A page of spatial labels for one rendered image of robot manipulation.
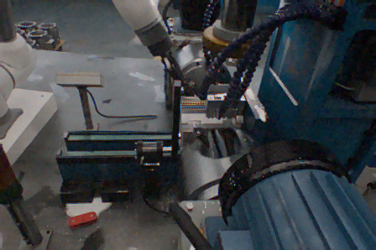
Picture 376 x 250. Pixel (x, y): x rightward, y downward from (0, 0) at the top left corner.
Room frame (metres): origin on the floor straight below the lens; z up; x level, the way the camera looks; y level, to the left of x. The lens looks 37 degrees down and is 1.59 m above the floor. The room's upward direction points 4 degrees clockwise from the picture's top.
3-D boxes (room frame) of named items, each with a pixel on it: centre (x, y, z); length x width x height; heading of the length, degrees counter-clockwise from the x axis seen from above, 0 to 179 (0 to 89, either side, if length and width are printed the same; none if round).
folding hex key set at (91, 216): (0.49, 0.31, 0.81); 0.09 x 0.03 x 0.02; 115
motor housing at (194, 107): (0.77, -0.07, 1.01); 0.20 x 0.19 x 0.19; 98
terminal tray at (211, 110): (0.78, -0.11, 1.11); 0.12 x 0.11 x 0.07; 98
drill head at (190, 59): (1.13, -0.03, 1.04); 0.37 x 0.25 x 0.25; 7
